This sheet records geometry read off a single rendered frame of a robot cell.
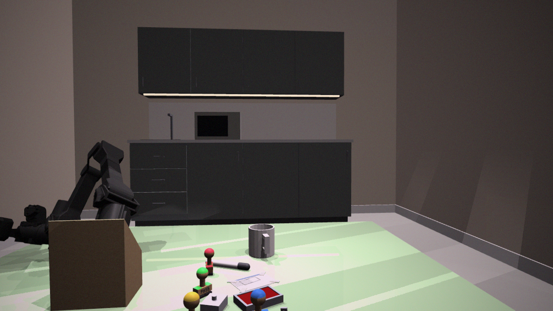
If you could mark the pale peach card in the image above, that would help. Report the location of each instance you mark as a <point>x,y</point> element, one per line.
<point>252,282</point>

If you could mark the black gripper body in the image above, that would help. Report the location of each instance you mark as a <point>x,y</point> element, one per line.
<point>24,234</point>

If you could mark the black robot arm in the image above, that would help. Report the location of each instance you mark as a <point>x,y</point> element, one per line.
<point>113,198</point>

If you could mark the grey mug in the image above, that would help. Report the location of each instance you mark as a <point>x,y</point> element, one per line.
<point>261,241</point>

